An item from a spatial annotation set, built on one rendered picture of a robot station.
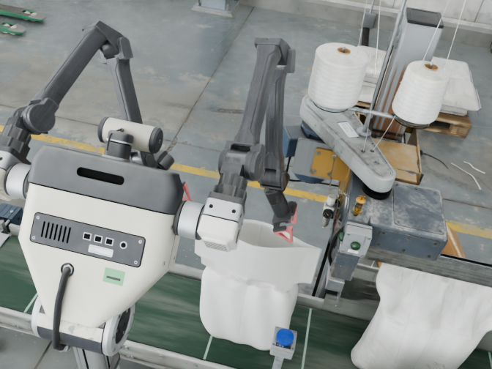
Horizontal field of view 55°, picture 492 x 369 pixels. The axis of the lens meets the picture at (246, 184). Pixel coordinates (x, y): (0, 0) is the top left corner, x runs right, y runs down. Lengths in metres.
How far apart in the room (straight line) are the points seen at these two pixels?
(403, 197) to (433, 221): 0.12
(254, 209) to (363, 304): 1.27
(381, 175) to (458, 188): 2.61
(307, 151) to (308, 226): 1.56
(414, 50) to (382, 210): 0.54
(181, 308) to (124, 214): 1.21
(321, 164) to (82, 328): 1.00
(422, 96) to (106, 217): 0.95
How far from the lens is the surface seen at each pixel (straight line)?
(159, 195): 1.12
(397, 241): 1.48
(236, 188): 1.15
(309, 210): 3.39
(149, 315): 2.29
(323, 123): 1.64
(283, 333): 1.70
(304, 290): 2.89
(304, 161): 1.78
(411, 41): 1.66
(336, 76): 1.45
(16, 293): 2.48
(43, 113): 1.40
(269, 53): 1.34
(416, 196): 1.58
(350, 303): 2.33
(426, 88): 1.49
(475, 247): 3.61
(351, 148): 1.55
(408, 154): 1.76
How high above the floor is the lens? 2.28
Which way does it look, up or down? 41 degrees down
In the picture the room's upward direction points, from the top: 7 degrees clockwise
